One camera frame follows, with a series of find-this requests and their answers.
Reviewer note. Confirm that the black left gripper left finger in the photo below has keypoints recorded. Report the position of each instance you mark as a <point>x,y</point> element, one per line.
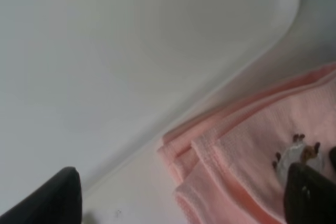
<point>58,200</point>

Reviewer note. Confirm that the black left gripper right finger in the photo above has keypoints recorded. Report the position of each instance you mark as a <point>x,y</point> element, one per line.
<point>309,196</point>

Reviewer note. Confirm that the white plastic tray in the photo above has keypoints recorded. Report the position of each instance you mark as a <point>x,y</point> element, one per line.
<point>82,79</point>

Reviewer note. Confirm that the pink towel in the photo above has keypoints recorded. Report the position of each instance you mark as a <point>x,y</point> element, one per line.
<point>224,161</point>

